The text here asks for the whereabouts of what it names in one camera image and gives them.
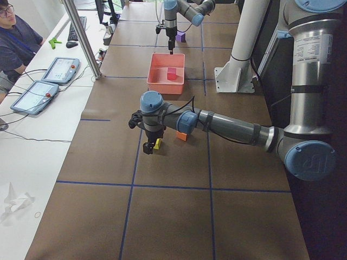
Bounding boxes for crumpled white paper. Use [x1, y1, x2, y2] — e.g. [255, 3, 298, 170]
[1, 182, 35, 224]

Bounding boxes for seated person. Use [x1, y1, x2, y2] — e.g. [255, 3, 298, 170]
[0, 0, 47, 103]

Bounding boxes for orange foam block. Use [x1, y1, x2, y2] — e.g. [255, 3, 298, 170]
[176, 131, 188, 141]

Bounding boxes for teach pendant tablet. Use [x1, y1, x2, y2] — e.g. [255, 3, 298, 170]
[10, 80, 59, 115]
[41, 57, 80, 85]

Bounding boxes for aluminium frame post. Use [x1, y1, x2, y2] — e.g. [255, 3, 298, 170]
[62, 0, 102, 80]

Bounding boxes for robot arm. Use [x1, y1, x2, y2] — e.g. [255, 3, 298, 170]
[156, 0, 216, 55]
[128, 1, 346, 181]

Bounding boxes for yellow foam block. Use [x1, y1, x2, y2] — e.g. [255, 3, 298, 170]
[153, 138, 162, 150]

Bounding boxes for black keyboard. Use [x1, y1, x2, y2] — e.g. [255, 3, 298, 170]
[67, 16, 87, 42]

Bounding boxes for red foam block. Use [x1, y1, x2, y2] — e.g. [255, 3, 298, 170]
[166, 67, 177, 81]

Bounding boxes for near teach pendant tablet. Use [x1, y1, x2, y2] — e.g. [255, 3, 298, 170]
[10, 80, 59, 115]

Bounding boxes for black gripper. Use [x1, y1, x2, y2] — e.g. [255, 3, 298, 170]
[143, 127, 166, 154]
[166, 27, 177, 55]

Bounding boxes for black pendant cables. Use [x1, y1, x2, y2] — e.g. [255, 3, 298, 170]
[0, 63, 95, 143]

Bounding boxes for green plastic tool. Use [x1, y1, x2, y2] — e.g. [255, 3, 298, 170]
[49, 37, 62, 49]

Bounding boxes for pink plastic bin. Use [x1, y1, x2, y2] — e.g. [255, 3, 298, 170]
[147, 53, 185, 95]

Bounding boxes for brown paper table cover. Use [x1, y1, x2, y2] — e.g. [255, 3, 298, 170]
[26, 3, 309, 259]

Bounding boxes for far teach pendant tablet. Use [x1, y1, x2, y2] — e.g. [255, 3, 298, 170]
[41, 57, 80, 85]

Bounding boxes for purple foam block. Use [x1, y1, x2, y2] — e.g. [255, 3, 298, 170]
[176, 31, 186, 43]

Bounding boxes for black computer mouse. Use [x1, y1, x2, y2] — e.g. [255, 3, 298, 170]
[66, 41, 78, 49]

